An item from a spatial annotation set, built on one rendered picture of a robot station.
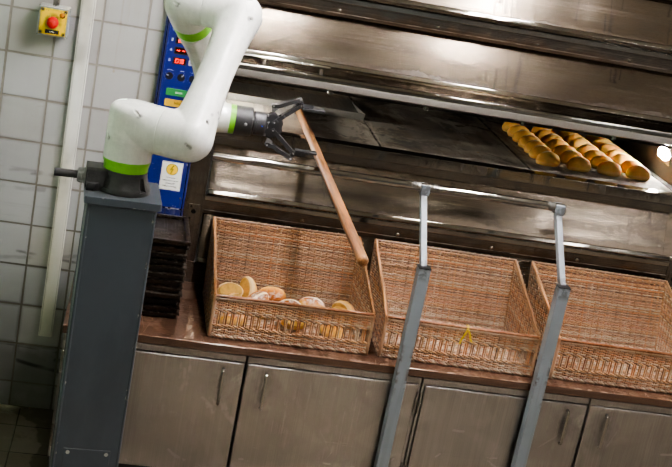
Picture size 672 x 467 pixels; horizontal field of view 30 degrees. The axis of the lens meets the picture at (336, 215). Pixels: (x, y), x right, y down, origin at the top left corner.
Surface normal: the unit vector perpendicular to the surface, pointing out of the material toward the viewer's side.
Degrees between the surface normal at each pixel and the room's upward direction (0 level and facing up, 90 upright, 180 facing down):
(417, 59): 70
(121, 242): 90
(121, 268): 90
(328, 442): 90
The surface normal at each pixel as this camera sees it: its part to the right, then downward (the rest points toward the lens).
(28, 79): 0.12, 0.30
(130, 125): -0.24, 0.20
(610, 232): 0.18, -0.04
